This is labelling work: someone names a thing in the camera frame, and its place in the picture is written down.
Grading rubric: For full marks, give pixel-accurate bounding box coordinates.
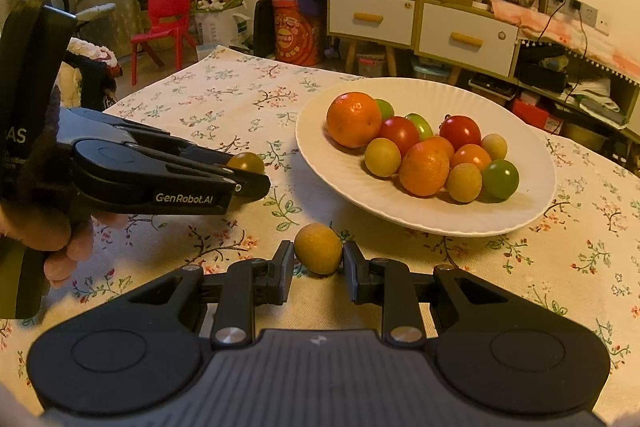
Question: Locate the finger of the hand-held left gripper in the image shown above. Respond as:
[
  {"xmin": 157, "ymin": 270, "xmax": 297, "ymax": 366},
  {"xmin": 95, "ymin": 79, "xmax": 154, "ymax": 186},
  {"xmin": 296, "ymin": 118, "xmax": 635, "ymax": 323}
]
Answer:
[
  {"xmin": 165, "ymin": 154, "xmax": 272, "ymax": 202},
  {"xmin": 122, "ymin": 121, "xmax": 236, "ymax": 165}
]

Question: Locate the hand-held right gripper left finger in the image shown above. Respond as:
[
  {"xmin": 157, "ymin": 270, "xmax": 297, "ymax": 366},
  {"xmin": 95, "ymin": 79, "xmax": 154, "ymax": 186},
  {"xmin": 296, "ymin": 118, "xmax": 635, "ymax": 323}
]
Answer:
[{"xmin": 122, "ymin": 239, "xmax": 296, "ymax": 348}]

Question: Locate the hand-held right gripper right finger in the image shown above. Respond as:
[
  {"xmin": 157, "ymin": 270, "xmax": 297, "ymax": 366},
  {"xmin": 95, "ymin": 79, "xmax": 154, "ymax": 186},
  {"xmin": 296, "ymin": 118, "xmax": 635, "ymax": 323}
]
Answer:
[{"xmin": 342, "ymin": 241, "xmax": 521, "ymax": 348}]

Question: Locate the brownish green tomato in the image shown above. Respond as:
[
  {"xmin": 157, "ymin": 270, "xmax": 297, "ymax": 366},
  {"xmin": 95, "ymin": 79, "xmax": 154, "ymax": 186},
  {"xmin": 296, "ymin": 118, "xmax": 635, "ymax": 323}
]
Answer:
[{"xmin": 226, "ymin": 152, "xmax": 266, "ymax": 175}]

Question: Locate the yellow longan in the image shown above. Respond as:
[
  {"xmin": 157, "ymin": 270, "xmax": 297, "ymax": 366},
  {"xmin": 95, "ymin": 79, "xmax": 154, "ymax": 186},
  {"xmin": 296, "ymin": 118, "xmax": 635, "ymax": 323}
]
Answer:
[
  {"xmin": 481, "ymin": 133, "xmax": 508, "ymax": 161},
  {"xmin": 364, "ymin": 137, "xmax": 402, "ymax": 178},
  {"xmin": 445, "ymin": 162, "xmax": 483, "ymax": 204},
  {"xmin": 293, "ymin": 223, "xmax": 344, "ymax": 276}
]

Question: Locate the white ribbed plate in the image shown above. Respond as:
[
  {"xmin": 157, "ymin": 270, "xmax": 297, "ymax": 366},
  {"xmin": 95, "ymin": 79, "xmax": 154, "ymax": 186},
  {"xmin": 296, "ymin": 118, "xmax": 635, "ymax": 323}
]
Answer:
[{"xmin": 295, "ymin": 77, "xmax": 557, "ymax": 238}]

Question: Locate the large orange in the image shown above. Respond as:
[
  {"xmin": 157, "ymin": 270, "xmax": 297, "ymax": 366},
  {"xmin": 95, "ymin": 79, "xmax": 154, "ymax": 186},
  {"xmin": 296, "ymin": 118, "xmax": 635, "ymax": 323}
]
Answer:
[{"xmin": 326, "ymin": 91, "xmax": 383, "ymax": 149}]

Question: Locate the orange tomato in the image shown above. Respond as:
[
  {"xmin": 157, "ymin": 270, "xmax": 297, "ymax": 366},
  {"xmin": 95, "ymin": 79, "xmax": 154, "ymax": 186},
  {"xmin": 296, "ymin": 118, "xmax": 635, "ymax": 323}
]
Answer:
[{"xmin": 398, "ymin": 136, "xmax": 455, "ymax": 198}]

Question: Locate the red tomato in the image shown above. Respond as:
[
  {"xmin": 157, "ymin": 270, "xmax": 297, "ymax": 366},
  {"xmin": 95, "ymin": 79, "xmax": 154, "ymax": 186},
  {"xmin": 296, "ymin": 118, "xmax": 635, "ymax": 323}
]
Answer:
[
  {"xmin": 380, "ymin": 116, "xmax": 421, "ymax": 158},
  {"xmin": 439, "ymin": 115, "xmax": 482, "ymax": 152}
]

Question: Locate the orange tomato mid-left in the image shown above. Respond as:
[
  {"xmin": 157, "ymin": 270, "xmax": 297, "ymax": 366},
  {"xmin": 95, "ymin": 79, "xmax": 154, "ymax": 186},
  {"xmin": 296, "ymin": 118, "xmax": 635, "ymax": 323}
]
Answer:
[{"xmin": 450, "ymin": 143, "xmax": 493, "ymax": 172}]

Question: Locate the person's left hand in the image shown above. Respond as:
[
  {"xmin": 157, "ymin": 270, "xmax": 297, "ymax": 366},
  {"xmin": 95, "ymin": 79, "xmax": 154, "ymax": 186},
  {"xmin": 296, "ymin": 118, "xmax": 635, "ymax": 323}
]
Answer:
[{"xmin": 0, "ymin": 201, "xmax": 130, "ymax": 287}]

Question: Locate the fluffy white cushion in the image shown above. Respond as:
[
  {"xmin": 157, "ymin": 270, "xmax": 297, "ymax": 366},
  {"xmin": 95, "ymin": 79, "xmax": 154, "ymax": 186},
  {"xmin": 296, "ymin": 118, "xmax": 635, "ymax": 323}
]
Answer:
[{"xmin": 55, "ymin": 37, "xmax": 123, "ymax": 112}]

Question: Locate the white plastic bag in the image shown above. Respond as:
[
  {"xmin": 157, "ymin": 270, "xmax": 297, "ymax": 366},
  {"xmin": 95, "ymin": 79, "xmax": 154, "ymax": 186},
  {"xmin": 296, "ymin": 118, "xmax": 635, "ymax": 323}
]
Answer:
[{"xmin": 195, "ymin": 9, "xmax": 251, "ymax": 52}]

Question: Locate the red plastic chair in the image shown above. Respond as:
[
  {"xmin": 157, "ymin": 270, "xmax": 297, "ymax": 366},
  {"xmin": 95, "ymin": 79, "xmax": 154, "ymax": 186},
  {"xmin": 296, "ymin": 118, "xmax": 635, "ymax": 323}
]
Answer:
[{"xmin": 130, "ymin": 0, "xmax": 198, "ymax": 86}]

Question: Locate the black chair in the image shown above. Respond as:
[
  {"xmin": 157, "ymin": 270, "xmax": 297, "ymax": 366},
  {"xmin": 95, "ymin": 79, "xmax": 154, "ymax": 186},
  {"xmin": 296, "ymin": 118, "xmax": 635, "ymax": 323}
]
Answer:
[{"xmin": 253, "ymin": 0, "xmax": 277, "ymax": 58}]

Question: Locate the orange printed bag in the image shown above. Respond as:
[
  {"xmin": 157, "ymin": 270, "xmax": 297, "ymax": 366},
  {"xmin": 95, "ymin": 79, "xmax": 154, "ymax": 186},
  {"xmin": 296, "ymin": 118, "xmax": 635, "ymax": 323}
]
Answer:
[{"xmin": 271, "ymin": 0, "xmax": 323, "ymax": 68}]

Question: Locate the clear storage box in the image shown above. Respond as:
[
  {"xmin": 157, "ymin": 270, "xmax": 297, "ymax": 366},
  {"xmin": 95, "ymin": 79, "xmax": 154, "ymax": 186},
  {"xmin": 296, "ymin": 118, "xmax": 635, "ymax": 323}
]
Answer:
[
  {"xmin": 412, "ymin": 59, "xmax": 451, "ymax": 84},
  {"xmin": 356, "ymin": 52, "xmax": 388, "ymax": 78}
]

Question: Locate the red box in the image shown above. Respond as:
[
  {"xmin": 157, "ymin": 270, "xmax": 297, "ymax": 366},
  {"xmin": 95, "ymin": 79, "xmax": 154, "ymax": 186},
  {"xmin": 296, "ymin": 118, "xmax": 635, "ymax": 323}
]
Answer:
[{"xmin": 511, "ymin": 97, "xmax": 561, "ymax": 132}]

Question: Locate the black device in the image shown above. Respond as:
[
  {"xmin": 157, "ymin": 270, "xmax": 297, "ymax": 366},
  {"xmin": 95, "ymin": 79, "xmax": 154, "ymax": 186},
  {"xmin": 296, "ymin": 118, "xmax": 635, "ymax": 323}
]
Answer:
[{"xmin": 515, "ymin": 47, "xmax": 571, "ymax": 94}]

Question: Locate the low white drawer cabinet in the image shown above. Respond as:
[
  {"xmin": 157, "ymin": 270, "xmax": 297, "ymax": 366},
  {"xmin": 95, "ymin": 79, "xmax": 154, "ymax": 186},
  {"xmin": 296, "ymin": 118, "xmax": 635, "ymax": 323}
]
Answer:
[{"xmin": 415, "ymin": 0, "xmax": 522, "ymax": 82}]

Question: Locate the pink cloth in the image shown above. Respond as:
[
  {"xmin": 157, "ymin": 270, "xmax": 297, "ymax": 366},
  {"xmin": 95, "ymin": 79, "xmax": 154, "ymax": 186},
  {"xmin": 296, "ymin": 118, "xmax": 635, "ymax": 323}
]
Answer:
[{"xmin": 490, "ymin": 0, "xmax": 640, "ymax": 82}]

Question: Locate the black cable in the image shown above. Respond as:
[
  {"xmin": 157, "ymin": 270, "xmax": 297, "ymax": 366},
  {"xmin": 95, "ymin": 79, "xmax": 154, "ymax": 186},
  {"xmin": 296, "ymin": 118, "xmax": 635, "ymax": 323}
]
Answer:
[{"xmin": 537, "ymin": 4, "xmax": 591, "ymax": 112}]

